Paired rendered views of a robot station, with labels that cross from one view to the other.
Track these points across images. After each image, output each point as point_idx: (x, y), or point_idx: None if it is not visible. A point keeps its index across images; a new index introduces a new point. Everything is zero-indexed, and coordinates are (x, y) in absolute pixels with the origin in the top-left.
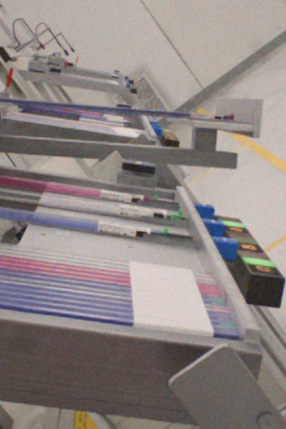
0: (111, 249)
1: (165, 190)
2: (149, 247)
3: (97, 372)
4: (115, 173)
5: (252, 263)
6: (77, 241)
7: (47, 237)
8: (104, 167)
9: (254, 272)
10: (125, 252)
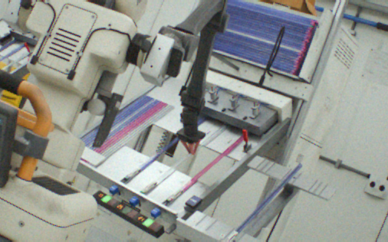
0: (123, 165)
1: (182, 212)
2: (121, 173)
3: None
4: None
5: (106, 195)
6: (131, 161)
7: (137, 157)
8: None
9: (100, 191)
10: (120, 166)
